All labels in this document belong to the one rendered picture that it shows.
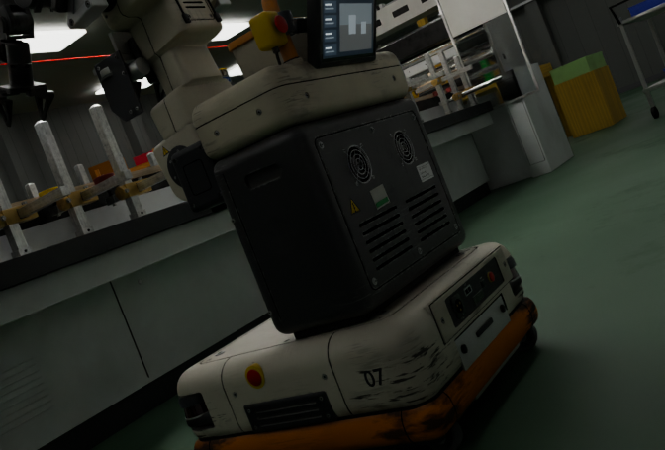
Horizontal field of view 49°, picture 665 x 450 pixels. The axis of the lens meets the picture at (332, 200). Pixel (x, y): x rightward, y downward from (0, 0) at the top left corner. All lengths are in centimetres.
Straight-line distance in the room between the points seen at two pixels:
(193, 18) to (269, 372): 85
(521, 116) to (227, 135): 463
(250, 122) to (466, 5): 469
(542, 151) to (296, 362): 464
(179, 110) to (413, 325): 78
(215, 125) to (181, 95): 30
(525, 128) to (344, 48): 444
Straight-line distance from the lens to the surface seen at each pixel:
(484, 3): 598
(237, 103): 146
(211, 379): 167
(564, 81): 880
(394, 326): 137
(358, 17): 165
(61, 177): 266
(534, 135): 596
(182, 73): 182
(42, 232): 282
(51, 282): 255
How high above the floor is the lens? 56
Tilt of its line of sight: 1 degrees down
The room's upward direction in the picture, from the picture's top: 22 degrees counter-clockwise
